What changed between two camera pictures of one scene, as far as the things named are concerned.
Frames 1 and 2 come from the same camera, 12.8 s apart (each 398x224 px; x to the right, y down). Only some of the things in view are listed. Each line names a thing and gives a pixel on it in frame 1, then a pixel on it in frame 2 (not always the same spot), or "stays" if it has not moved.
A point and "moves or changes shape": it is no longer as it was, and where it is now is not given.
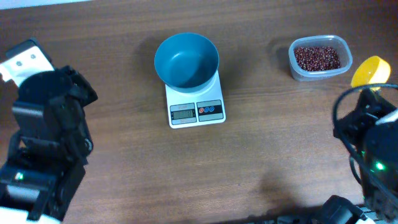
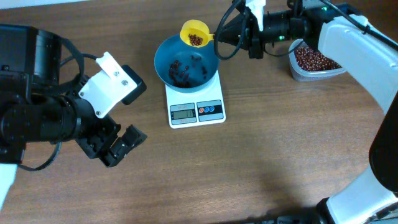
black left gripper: [82, 90] to [97, 137]
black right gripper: [368, 101] to [255, 38]
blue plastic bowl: [187, 62] stays
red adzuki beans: [316, 58] stays
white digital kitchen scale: [186, 109] stays
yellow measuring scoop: [373, 70] moves or changes shape
